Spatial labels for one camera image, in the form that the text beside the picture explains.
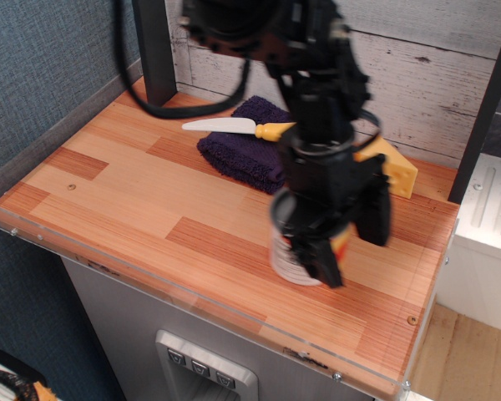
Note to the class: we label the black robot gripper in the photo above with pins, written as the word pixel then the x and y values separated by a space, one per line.
pixel 357 191

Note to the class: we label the toy food can grey lid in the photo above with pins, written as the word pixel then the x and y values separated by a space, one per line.
pixel 286 259

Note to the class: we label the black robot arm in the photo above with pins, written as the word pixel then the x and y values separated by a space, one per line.
pixel 306 48

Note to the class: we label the orange object at corner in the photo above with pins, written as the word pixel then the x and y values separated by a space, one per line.
pixel 42 393

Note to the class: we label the yellow toy cheese wedge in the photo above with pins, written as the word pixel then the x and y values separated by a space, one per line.
pixel 401 173

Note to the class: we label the folded dark purple towel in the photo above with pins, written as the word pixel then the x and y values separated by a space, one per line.
pixel 246 158

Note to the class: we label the white cabinet with ridged top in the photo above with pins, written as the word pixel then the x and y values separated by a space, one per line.
pixel 470 279

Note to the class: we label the silver dispenser button panel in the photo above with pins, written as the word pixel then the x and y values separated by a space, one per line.
pixel 195 373

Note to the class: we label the grey toy fridge cabinet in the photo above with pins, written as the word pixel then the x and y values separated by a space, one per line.
pixel 126 321

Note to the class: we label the clear acrylic table guard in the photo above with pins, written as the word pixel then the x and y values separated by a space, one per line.
pixel 129 195

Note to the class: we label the toy knife yellow handle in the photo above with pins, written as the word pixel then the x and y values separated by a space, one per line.
pixel 241 126

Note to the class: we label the dark grey right post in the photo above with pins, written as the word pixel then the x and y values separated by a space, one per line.
pixel 478 134

